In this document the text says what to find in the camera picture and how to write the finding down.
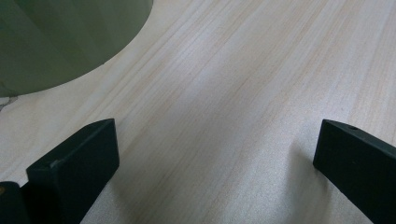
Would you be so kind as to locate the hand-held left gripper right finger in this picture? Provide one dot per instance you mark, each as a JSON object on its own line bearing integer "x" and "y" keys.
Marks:
{"x": 358, "y": 161}

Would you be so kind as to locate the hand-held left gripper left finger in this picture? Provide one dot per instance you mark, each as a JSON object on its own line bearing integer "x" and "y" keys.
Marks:
{"x": 74, "y": 168}

